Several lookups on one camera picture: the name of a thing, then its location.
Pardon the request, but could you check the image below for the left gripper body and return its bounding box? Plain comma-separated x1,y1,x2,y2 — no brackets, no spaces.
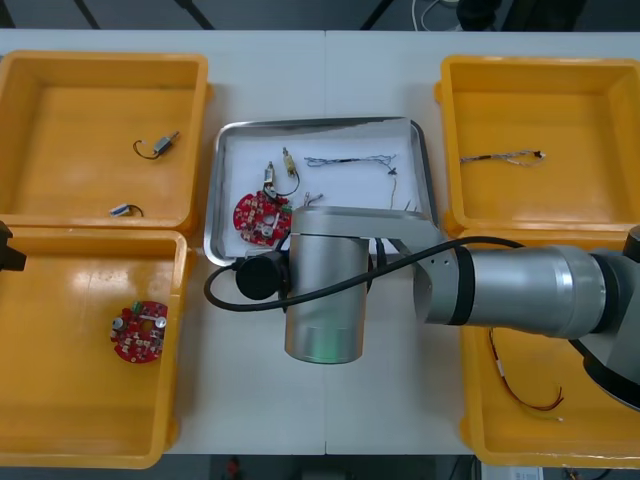
0,218,28,274

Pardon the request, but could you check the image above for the steel tray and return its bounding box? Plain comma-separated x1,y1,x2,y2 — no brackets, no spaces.
202,115,441,267

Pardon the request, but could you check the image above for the round red circuit board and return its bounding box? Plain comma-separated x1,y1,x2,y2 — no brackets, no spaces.
108,298,169,362
232,188,295,247

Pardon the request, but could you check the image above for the metal solenoid black cable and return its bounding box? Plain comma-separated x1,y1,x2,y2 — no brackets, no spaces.
131,130,180,161
279,146,301,197

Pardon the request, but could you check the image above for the black grey wire harness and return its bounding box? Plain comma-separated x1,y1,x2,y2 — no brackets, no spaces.
298,174,417,214

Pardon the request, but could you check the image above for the yellow-orange plastic bin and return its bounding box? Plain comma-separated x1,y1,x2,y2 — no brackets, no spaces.
0,49,215,236
432,54,640,237
446,227,640,470
0,227,199,471

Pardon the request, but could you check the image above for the black stand leg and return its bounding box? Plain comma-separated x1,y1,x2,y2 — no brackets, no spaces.
172,0,217,31
359,0,397,31

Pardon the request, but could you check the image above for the white sheet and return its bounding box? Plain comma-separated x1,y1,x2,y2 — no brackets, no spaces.
218,121,425,259

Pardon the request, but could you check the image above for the white cable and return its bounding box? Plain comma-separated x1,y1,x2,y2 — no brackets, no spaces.
412,0,464,32

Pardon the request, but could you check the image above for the red green-yellow wire harness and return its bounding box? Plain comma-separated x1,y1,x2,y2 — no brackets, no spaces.
486,327,566,423

